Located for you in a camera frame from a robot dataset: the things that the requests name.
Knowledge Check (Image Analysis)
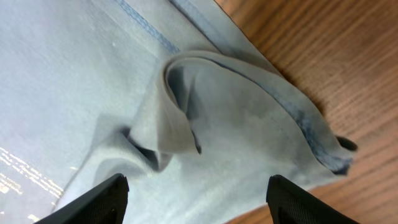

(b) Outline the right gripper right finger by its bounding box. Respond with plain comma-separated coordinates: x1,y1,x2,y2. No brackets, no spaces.
266,175,358,224

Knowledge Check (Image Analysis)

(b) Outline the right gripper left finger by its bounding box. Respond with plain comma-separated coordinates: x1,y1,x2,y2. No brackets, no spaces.
37,174,129,224

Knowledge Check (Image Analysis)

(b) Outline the light blue printed t-shirt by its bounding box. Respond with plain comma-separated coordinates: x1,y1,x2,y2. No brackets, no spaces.
1,0,354,223

